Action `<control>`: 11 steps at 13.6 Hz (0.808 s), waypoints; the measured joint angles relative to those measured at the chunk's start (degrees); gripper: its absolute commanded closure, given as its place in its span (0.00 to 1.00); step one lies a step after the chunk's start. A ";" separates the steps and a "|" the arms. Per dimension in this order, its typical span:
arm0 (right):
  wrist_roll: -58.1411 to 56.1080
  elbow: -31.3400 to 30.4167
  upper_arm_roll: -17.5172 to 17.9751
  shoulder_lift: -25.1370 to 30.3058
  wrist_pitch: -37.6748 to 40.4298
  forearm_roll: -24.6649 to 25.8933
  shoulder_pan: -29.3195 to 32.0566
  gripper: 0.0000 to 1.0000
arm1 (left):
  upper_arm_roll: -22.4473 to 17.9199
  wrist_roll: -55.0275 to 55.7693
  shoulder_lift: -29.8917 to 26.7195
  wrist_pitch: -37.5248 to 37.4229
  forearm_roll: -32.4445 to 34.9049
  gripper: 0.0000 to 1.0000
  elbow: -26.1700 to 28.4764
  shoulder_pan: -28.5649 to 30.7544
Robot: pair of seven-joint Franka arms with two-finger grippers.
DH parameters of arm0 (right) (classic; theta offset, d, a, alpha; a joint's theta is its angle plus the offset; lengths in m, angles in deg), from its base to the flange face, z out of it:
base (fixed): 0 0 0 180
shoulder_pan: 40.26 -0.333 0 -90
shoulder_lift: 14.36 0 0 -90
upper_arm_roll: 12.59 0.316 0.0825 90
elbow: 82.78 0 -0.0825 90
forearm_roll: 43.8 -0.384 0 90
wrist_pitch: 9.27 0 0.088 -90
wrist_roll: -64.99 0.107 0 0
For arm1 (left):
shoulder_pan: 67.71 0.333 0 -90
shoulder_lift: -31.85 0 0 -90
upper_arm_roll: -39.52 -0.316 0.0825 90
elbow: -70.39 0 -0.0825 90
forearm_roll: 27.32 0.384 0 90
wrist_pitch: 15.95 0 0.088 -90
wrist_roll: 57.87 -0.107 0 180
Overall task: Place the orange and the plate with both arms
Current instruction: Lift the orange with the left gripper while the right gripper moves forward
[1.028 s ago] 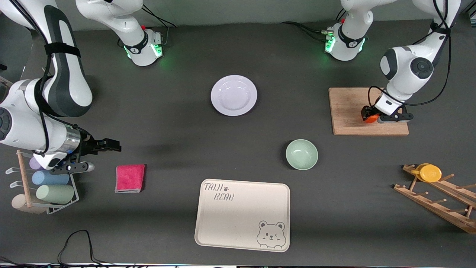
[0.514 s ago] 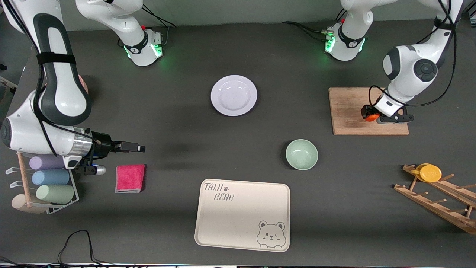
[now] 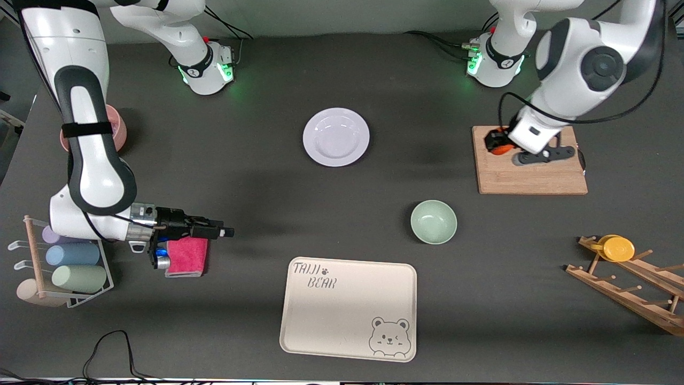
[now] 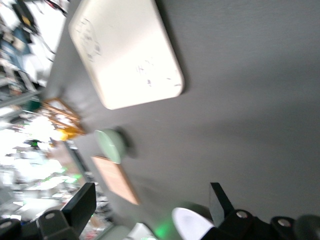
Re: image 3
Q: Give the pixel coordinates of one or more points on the light green bowl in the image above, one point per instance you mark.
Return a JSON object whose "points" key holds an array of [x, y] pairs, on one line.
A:
{"points": [[433, 222]]}

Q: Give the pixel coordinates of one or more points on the pale lavender round plate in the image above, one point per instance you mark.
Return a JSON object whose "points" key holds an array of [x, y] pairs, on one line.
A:
{"points": [[336, 137]]}

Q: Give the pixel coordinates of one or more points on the blue cup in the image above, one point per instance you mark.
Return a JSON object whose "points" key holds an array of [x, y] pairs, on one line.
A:
{"points": [[72, 254]]}

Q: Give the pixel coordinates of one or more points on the yellow mug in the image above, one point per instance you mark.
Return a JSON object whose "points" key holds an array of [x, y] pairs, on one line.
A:
{"points": [[617, 248]]}

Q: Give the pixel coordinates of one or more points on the orange fruit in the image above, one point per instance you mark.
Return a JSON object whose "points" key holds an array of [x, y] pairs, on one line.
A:
{"points": [[503, 149]]}

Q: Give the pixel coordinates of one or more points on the green cup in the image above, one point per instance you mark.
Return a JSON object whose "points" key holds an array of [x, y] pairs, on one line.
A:
{"points": [[79, 278]]}

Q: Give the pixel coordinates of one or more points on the purple cup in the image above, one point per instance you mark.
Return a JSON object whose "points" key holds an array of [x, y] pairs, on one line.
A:
{"points": [[49, 235]]}

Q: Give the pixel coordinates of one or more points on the wooden cutting board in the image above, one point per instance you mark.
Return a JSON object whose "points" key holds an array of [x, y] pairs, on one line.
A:
{"points": [[523, 179]]}

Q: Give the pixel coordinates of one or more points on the beige cup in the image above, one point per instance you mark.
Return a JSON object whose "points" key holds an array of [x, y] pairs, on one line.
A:
{"points": [[29, 294]]}

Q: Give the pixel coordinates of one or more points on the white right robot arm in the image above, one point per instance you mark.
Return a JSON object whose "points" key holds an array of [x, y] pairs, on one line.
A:
{"points": [[88, 160]]}

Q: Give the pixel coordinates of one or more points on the pink bowl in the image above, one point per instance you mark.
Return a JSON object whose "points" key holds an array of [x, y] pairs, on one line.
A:
{"points": [[118, 133]]}

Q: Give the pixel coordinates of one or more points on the cream bear print tray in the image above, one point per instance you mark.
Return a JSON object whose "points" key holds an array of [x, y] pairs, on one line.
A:
{"points": [[342, 315]]}

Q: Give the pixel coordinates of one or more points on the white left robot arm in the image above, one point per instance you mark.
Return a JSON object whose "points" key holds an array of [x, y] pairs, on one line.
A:
{"points": [[588, 64]]}

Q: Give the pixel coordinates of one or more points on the pink folded cloth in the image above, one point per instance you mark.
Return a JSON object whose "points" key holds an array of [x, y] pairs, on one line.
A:
{"points": [[189, 259]]}

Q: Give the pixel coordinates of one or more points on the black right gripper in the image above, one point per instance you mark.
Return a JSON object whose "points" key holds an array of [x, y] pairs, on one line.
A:
{"points": [[170, 220]]}

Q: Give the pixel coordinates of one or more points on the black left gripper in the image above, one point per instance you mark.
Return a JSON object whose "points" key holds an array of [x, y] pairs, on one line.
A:
{"points": [[492, 141]]}

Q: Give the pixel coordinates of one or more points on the wooden peg mug rack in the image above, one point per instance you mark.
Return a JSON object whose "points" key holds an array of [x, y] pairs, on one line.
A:
{"points": [[630, 291]]}

